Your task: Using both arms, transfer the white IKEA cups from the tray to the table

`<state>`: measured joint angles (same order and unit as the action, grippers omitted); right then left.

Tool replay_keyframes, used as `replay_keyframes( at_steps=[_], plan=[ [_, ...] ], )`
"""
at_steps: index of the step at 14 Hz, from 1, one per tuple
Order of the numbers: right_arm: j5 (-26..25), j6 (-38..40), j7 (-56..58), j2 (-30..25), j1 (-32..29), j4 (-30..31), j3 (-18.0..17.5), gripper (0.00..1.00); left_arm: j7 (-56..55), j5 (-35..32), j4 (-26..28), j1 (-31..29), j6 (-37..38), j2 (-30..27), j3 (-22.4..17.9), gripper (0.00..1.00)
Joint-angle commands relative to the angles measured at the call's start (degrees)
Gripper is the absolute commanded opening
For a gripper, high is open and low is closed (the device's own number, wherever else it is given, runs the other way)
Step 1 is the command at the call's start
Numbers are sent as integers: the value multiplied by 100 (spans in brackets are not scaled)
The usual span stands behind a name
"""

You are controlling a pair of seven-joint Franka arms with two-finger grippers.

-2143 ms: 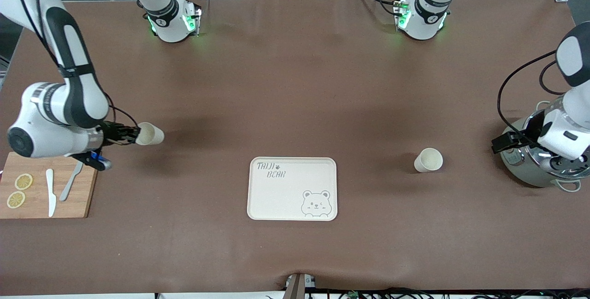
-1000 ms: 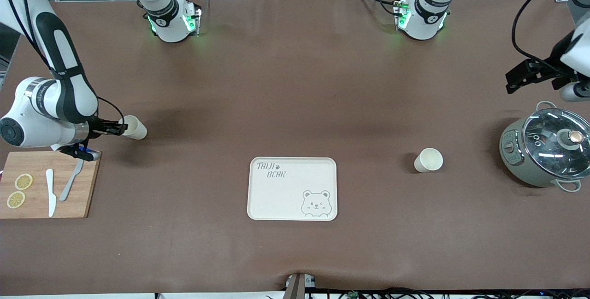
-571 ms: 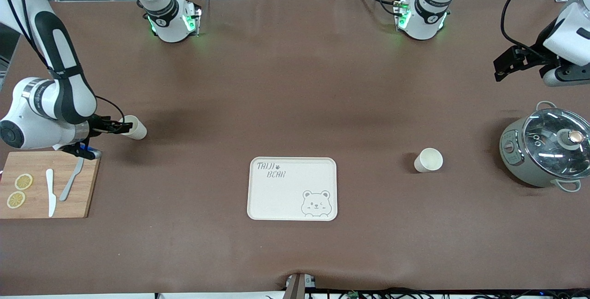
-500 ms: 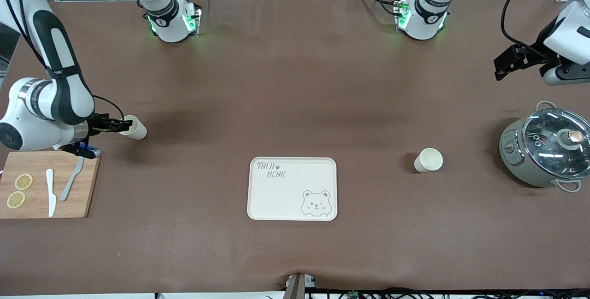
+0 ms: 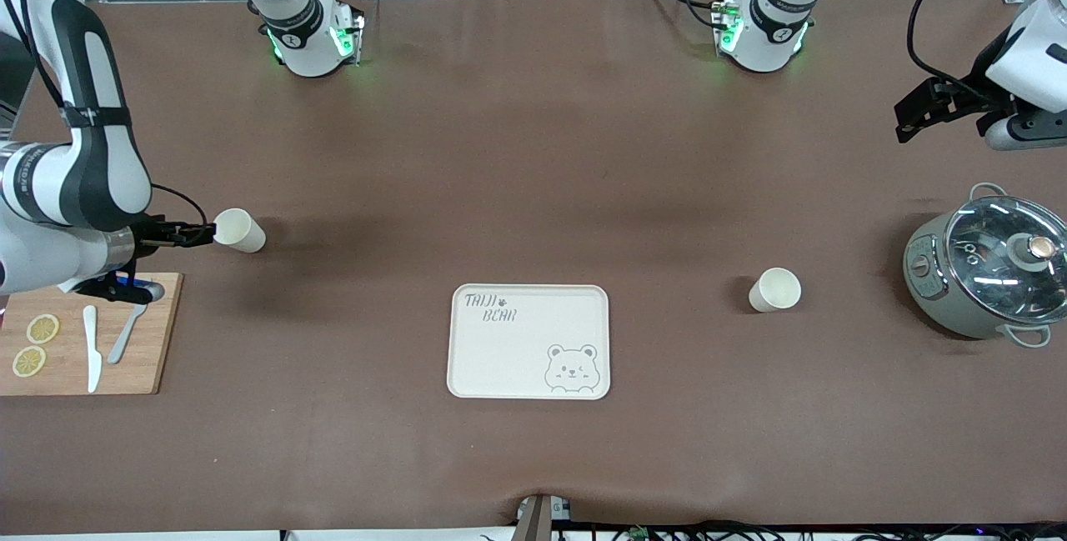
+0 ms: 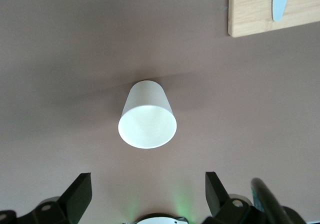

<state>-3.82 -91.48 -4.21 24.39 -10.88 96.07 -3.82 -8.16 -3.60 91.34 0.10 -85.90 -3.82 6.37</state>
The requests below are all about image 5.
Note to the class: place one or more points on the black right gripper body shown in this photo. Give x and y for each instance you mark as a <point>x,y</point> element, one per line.
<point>150,233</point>

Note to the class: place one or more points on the white plastic cup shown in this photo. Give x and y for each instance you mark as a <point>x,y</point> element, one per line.
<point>242,231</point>
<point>775,291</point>

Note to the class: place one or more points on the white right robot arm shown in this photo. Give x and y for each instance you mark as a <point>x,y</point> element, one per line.
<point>92,174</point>

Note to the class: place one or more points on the wooden cutting board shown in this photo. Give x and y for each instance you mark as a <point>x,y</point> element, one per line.
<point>167,349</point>

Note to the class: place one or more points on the grey pot with glass lid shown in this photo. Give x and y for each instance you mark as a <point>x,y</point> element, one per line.
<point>934,291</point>

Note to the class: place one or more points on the white plastic knife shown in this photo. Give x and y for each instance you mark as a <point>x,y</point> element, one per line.
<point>92,349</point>

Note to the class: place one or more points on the white bear print tray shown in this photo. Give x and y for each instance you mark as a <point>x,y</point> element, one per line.
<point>533,358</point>

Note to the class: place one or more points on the yellow lemon slice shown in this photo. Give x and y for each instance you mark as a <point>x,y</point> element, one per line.
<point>29,362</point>
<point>42,328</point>

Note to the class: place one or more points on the brown table mat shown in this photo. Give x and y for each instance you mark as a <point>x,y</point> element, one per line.
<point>583,149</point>

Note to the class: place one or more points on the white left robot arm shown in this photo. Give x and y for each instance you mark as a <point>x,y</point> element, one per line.
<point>771,24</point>

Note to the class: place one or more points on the glass pot lid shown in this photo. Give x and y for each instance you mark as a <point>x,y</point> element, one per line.
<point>1000,232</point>

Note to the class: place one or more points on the grey bracket with brown post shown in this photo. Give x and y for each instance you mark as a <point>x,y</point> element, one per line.
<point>538,516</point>

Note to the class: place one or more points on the grey plastic knife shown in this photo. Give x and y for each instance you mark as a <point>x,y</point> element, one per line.
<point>125,337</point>

